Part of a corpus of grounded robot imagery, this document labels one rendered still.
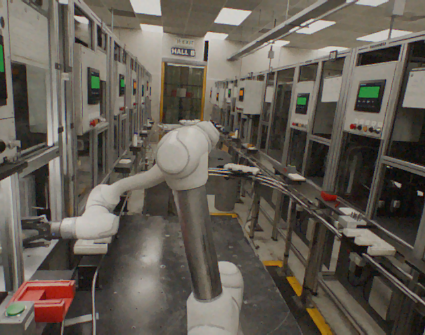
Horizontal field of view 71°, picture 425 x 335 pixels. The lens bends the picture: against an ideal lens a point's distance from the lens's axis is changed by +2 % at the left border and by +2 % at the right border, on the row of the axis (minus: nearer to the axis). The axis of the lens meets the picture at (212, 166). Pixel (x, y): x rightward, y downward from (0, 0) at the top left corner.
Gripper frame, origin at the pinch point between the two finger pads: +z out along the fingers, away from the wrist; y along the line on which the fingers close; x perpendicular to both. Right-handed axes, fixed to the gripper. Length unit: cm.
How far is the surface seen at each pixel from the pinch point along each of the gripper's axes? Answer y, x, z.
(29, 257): -10.4, 1.0, -6.1
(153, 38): 213, -825, -26
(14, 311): 0, 48, -24
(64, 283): -7.6, 26.3, -28.3
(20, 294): -6.3, 31.8, -17.3
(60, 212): 0.5, -18.6, -12.7
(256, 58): 152, -828, -337
